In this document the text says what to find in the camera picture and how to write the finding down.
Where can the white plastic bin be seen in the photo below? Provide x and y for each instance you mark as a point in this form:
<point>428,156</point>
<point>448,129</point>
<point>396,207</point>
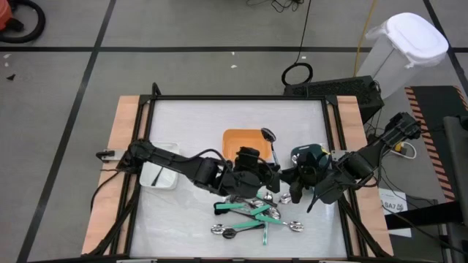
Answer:
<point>164,179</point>

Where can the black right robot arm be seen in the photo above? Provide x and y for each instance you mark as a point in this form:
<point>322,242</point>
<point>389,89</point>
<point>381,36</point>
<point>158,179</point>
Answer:
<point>365,157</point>

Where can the black hazard-striped mat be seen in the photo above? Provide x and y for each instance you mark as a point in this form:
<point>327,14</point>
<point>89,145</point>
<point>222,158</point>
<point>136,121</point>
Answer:
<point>438,102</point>

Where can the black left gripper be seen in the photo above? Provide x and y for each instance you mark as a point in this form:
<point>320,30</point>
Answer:
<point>243,184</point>

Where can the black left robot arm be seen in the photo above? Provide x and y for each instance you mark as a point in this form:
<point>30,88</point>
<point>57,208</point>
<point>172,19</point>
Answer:
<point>175,160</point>

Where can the black floor beam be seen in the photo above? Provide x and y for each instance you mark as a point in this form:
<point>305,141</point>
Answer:
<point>420,219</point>

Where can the orange shop vacuum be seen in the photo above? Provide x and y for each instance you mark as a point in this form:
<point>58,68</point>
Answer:
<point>4,14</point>

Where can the white paper label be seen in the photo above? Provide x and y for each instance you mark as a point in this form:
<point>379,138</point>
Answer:
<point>393,206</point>

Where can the orange plastic bin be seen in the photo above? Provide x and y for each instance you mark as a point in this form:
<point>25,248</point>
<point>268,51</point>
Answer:
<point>234,142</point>

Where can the dark teal plastic bin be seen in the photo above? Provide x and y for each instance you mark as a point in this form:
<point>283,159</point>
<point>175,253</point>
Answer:
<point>301,149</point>

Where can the white lidded trash can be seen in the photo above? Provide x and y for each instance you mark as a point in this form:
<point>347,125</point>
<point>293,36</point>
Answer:
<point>409,40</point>

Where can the black floor scrap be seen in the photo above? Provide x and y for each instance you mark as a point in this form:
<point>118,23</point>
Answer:
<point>11,77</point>

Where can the black perforated computer case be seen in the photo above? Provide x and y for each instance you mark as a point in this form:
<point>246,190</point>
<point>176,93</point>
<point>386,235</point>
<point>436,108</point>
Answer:
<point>340,89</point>

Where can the light wooden table board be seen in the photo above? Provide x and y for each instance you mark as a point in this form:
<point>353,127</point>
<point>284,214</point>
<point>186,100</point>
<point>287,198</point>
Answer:
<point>109,204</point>
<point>367,219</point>

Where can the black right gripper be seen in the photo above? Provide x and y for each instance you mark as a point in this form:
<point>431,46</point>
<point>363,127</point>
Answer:
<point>314,182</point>

